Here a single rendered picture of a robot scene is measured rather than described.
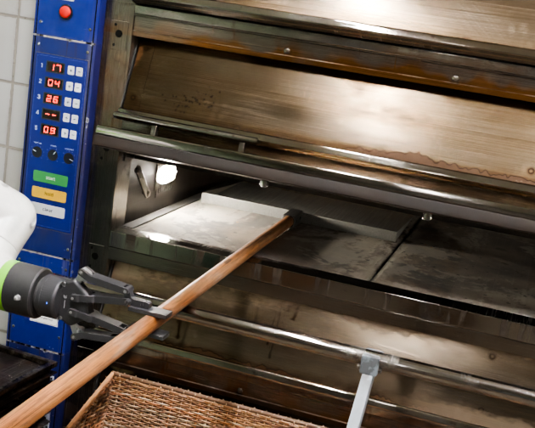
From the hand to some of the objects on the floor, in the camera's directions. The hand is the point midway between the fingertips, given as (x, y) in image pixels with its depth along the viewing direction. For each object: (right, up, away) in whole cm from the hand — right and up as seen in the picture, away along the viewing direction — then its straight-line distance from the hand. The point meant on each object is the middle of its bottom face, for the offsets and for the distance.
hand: (149, 321), depth 163 cm
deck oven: (+72, -99, +153) cm, 196 cm away
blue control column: (-20, -80, +177) cm, 195 cm away
